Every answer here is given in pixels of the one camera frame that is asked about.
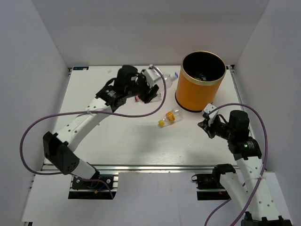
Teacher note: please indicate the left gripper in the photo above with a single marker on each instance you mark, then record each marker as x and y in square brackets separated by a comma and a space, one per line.
[153, 92]

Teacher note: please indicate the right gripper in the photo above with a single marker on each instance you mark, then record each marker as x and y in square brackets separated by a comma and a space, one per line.
[208, 128]

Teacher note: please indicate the large clear unlabelled bottle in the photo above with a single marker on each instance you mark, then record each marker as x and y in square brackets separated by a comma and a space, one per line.
[169, 79]

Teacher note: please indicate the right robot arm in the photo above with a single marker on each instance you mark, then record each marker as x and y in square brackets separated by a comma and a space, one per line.
[253, 196]

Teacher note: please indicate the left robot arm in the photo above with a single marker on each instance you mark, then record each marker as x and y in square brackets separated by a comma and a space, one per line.
[59, 147]

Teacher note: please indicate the orange cylindrical bin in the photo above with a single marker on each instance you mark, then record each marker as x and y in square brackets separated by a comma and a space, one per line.
[200, 77]

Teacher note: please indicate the small red-label clear bottle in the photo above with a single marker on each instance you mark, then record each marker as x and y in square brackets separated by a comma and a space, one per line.
[137, 99]

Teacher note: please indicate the yellow-cap orange-label bottle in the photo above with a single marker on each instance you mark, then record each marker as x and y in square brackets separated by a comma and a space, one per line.
[171, 117]

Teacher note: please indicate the blue table sticker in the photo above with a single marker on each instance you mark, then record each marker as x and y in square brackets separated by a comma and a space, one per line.
[80, 68]

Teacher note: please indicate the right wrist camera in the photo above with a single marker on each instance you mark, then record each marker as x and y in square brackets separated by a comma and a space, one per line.
[209, 113]

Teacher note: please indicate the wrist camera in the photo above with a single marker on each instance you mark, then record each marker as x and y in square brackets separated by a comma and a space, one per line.
[152, 76]
[209, 113]

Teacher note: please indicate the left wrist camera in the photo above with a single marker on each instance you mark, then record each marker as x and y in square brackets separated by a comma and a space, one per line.
[152, 76]

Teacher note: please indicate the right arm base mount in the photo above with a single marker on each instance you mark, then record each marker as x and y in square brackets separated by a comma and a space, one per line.
[208, 189]

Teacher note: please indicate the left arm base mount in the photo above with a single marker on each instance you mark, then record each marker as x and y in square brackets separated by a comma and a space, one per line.
[83, 190]

